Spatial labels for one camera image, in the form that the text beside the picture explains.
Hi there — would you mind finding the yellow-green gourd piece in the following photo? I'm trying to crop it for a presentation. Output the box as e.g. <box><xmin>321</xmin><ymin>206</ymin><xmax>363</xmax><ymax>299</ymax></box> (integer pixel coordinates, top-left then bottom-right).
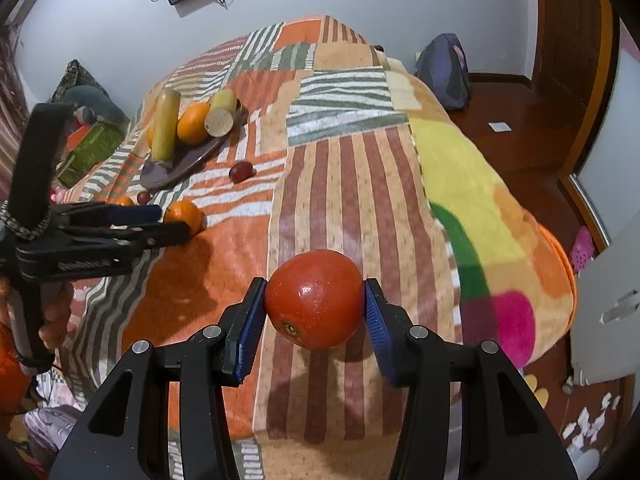
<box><xmin>151</xmin><ymin>89</ymin><xmax>181</xmax><ymax>162</ymax></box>
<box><xmin>204</xmin><ymin>88</ymin><xmax>238</xmax><ymax>138</ymax></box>

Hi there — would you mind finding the large oval orange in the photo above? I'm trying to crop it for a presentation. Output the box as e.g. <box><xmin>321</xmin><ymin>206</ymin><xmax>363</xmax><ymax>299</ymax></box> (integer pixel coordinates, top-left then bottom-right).
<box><xmin>177</xmin><ymin>102</ymin><xmax>209</xmax><ymax>146</ymax></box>

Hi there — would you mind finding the red tomato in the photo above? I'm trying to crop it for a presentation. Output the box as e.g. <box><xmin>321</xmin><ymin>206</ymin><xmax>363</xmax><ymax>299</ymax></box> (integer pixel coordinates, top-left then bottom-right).
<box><xmin>265</xmin><ymin>249</ymin><xmax>364</xmax><ymax>351</ymax></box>

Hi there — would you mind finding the large orange with green stem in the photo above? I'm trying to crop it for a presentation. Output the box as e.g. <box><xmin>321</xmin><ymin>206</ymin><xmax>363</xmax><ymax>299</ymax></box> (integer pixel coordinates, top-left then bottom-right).
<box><xmin>144</xmin><ymin>122</ymin><xmax>154</xmax><ymax>150</ymax></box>

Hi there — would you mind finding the left human hand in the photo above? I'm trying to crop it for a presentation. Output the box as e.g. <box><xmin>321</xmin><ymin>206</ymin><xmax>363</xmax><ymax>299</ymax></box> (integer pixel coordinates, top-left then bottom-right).
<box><xmin>0</xmin><ymin>278</ymin><xmax>75</xmax><ymax>351</ymax></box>

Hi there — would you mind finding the small mandarin orange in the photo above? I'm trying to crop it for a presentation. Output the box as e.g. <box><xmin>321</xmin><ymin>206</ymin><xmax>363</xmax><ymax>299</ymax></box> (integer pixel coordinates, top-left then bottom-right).
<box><xmin>114</xmin><ymin>195</ymin><xmax>134</xmax><ymax>207</ymax></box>

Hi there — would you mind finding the dark red grape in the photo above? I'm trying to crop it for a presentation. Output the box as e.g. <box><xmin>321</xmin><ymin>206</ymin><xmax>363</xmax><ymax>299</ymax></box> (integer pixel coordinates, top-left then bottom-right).
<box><xmin>229</xmin><ymin>160</ymin><xmax>256</xmax><ymax>184</ymax></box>
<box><xmin>137</xmin><ymin>191</ymin><xmax>152</xmax><ymax>206</ymax></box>

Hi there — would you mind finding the purple ceramic plate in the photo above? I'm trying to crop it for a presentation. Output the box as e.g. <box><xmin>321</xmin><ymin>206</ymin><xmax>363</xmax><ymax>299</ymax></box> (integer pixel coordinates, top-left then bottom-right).
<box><xmin>139</xmin><ymin>105</ymin><xmax>248</xmax><ymax>193</ymax></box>

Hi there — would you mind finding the medium mandarin orange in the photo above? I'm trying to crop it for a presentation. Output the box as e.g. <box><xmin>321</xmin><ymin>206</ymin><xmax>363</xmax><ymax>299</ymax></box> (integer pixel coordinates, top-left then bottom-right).
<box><xmin>163</xmin><ymin>200</ymin><xmax>205</xmax><ymax>237</ymax></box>

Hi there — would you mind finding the green patterned box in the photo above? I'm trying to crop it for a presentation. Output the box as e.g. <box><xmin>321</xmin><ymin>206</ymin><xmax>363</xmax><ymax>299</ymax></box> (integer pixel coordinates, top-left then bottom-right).
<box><xmin>55</xmin><ymin>122</ymin><xmax>124</xmax><ymax>188</ymax></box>

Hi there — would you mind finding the grey plush toy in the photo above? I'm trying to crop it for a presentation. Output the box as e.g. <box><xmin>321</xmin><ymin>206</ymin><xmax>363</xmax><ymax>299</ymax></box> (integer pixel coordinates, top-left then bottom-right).
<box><xmin>63</xmin><ymin>84</ymin><xmax>129</xmax><ymax>127</ymax></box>

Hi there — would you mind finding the striped brown curtain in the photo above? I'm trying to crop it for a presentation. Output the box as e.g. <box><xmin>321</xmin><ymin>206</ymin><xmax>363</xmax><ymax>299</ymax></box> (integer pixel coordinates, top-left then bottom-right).
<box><xmin>0</xmin><ymin>25</ymin><xmax>28</xmax><ymax>200</ymax></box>

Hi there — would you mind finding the patterned cushion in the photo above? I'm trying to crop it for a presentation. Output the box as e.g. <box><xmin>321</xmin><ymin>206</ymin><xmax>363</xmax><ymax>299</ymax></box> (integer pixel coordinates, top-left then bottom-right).
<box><xmin>49</xmin><ymin>60</ymin><xmax>108</xmax><ymax>103</ymax></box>

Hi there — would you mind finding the colourful fleece blanket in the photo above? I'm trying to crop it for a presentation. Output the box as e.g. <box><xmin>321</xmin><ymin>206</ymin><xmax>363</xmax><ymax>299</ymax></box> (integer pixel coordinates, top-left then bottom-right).
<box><xmin>385</xmin><ymin>70</ymin><xmax>577</xmax><ymax>368</ymax></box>

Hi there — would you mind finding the blue backpack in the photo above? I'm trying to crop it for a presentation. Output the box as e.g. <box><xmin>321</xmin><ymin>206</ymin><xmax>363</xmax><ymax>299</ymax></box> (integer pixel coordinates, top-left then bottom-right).
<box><xmin>414</xmin><ymin>32</ymin><xmax>470</xmax><ymax>110</ymax></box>

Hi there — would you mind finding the brown wooden door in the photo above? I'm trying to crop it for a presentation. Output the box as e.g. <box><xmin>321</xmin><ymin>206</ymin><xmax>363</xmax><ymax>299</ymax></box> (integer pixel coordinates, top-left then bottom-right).
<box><xmin>533</xmin><ymin>0</ymin><xmax>620</xmax><ymax>176</ymax></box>

